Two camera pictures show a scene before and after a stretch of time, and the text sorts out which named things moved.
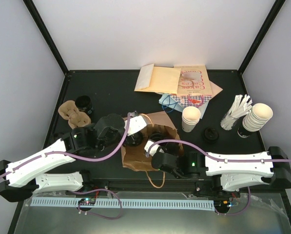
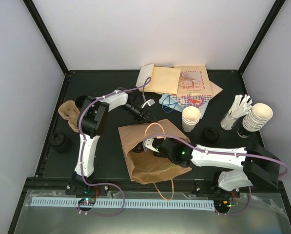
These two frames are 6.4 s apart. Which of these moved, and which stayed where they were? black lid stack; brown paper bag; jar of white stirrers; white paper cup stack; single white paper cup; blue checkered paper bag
Moved: single white paper cup; brown paper bag
Stayed: white paper cup stack; jar of white stirrers; blue checkered paper bag; black lid stack
